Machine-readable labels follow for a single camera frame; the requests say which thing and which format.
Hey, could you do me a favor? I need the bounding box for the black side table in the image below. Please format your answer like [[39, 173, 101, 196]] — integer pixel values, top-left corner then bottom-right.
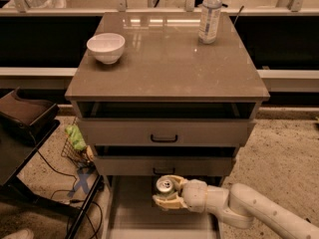
[[0, 119, 103, 239]]

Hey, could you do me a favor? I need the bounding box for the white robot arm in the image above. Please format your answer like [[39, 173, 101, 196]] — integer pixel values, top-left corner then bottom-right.
[[153, 175, 319, 239]]

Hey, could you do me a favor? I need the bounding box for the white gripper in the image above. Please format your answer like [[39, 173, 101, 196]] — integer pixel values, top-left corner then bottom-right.
[[153, 175, 207, 213]]

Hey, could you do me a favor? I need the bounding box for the top drawer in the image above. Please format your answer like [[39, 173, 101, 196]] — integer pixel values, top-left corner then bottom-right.
[[75, 101, 256, 147]]

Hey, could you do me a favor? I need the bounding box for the middle drawer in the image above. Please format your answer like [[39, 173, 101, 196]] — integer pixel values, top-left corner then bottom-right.
[[94, 146, 236, 176]]

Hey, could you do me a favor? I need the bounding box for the white shoe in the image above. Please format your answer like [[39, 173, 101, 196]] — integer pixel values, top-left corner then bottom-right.
[[2, 229, 34, 239]]

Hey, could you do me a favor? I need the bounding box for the open bottom drawer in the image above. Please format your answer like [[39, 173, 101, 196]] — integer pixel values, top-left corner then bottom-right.
[[101, 176, 223, 239]]

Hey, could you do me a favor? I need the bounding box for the dark brown tray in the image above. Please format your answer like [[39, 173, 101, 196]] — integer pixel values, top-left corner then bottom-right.
[[0, 89, 59, 141]]

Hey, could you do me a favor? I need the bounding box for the black cable on floor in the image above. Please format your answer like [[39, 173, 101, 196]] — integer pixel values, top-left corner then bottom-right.
[[28, 129, 104, 239]]

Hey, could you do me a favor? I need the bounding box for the wire basket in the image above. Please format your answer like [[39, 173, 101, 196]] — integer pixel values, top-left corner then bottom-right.
[[61, 119, 93, 168]]

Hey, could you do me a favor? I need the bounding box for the clear plastic water bottle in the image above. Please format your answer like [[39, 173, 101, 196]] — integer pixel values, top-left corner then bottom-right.
[[198, 0, 222, 44]]

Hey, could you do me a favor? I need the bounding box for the grey drawer cabinet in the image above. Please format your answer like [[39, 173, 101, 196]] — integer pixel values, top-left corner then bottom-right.
[[64, 11, 271, 239]]

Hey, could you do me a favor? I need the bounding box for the white ceramic bowl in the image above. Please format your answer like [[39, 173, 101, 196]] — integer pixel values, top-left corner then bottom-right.
[[87, 33, 126, 65]]

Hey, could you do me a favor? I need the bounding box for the green soda can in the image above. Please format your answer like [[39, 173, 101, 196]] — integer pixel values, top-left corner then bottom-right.
[[155, 176, 175, 198]]

